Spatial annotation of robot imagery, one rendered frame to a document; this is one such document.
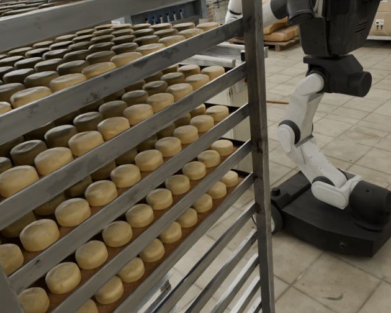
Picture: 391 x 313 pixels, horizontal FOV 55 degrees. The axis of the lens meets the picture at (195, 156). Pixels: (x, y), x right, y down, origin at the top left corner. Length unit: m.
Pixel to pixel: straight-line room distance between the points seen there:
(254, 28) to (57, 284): 0.57
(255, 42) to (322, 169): 1.38
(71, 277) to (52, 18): 0.36
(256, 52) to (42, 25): 0.45
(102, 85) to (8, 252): 0.25
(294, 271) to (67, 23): 1.75
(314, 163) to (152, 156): 1.49
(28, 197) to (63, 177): 0.05
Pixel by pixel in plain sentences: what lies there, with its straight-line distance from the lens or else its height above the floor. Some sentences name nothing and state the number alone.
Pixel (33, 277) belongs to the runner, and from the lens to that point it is 0.53.
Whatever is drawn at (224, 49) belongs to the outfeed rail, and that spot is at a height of 0.86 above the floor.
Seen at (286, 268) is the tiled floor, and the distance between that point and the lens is 2.05.
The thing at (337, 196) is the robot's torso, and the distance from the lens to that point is 2.03.
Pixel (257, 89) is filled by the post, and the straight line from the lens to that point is 0.82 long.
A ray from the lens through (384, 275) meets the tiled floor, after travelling 2.09.
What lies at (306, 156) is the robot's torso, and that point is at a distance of 2.09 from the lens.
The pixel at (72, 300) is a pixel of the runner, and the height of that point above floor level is 1.06.
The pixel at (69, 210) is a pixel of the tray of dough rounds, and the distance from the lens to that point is 0.59.
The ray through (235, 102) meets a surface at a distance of 2.31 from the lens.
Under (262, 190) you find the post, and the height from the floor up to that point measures 0.93.
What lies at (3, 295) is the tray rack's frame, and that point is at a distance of 0.48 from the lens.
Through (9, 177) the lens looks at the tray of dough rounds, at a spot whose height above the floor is 1.24.
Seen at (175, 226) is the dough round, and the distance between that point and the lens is 0.79.
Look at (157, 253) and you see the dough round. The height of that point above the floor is 0.97.
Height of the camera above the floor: 1.46
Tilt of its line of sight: 28 degrees down
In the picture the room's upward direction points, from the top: 8 degrees counter-clockwise
